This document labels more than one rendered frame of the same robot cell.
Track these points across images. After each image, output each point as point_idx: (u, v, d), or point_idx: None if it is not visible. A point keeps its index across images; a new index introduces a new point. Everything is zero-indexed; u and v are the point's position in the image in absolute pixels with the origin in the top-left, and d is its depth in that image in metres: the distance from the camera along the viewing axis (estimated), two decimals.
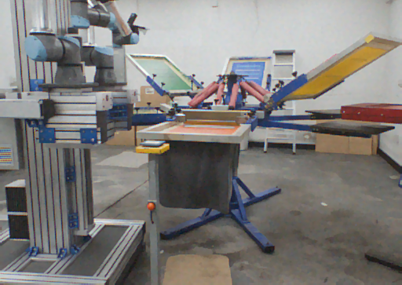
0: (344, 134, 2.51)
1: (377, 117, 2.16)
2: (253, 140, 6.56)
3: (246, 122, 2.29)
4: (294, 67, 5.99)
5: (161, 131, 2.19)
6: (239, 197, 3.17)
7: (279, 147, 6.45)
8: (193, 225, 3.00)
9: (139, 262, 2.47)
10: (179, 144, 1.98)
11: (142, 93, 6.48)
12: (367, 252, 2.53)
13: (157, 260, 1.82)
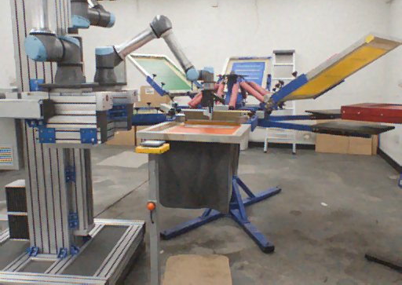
0: (344, 134, 2.51)
1: (377, 117, 2.16)
2: (253, 140, 6.56)
3: (246, 122, 2.29)
4: (294, 67, 5.99)
5: (161, 131, 2.19)
6: (239, 197, 3.17)
7: (279, 147, 6.45)
8: (193, 225, 3.00)
9: (139, 262, 2.47)
10: (179, 144, 1.98)
11: (142, 93, 6.48)
12: (367, 252, 2.53)
13: (157, 260, 1.82)
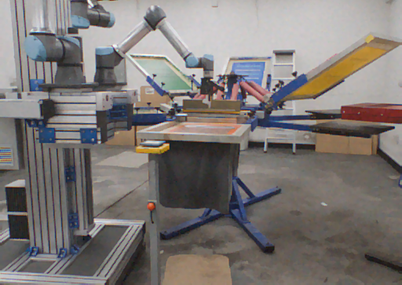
0: (344, 134, 2.51)
1: (377, 117, 2.16)
2: (253, 140, 6.56)
3: (246, 122, 2.29)
4: (294, 67, 5.99)
5: (161, 131, 2.19)
6: (239, 197, 3.17)
7: (279, 147, 6.45)
8: (193, 225, 3.00)
9: (139, 262, 2.47)
10: (179, 144, 1.98)
11: (142, 93, 6.48)
12: (367, 252, 2.53)
13: (157, 260, 1.82)
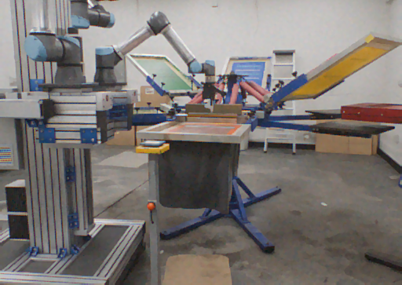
0: (344, 134, 2.51)
1: (377, 117, 2.16)
2: (253, 140, 6.56)
3: (246, 122, 2.29)
4: (294, 67, 5.99)
5: (161, 131, 2.19)
6: (239, 197, 3.17)
7: (279, 147, 6.45)
8: (193, 225, 3.00)
9: (139, 262, 2.47)
10: (179, 144, 1.98)
11: (142, 93, 6.48)
12: (367, 252, 2.53)
13: (157, 260, 1.82)
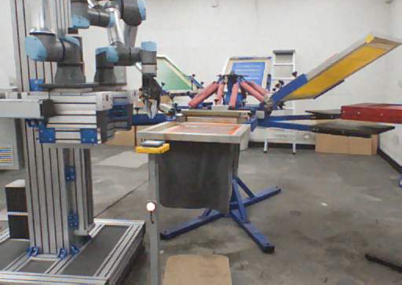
0: (344, 134, 2.51)
1: (377, 117, 2.16)
2: (253, 140, 6.56)
3: (246, 122, 2.29)
4: (294, 67, 5.99)
5: (161, 131, 2.19)
6: (239, 197, 3.17)
7: (279, 147, 6.45)
8: (193, 225, 3.00)
9: (139, 262, 2.47)
10: (179, 144, 1.98)
11: (142, 93, 6.48)
12: (367, 252, 2.53)
13: (157, 260, 1.82)
